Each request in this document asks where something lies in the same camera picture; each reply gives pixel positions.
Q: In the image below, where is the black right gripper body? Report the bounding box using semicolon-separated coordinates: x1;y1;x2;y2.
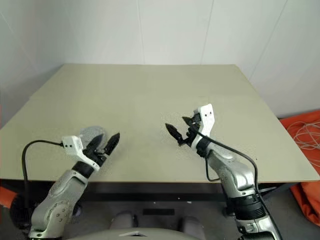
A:
176;112;203;148

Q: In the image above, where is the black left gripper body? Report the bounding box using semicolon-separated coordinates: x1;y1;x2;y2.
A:
82;148;110;167

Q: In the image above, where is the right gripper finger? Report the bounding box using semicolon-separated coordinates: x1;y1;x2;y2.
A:
165;122;183;141
181;115;195;126

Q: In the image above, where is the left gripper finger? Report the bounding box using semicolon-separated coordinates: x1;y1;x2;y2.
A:
85;133;105;155
104;132;121;156

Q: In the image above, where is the grey motor cover circuit board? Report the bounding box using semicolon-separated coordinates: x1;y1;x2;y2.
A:
79;125;110;145

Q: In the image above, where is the dark rounded robot knee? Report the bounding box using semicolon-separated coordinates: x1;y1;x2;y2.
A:
109;211;138;236
179;216;201;233

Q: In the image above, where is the small orange object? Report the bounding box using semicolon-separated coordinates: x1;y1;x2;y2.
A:
0;186;13;208

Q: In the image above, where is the grey robot torso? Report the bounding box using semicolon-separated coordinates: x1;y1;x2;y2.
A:
84;226;242;240

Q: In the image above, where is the large orange cloth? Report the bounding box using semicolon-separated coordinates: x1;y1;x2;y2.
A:
278;109;320;176

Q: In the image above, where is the orange bag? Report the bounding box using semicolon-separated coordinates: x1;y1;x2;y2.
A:
289;181;320;228

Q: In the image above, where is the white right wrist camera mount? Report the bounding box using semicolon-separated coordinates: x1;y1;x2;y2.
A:
191;103;216;141

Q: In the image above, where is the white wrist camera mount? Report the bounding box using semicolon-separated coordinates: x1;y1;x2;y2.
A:
61;135;100;172
191;103;216;141

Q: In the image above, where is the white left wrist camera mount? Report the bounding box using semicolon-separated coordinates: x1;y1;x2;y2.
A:
61;135;100;172

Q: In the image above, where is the black table frame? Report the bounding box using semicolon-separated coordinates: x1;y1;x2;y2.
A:
0;178;301;202

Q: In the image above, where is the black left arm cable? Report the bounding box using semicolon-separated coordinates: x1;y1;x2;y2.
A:
21;139;65;210

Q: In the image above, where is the white cable bundle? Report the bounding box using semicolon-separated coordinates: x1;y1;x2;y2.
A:
287;121;320;151

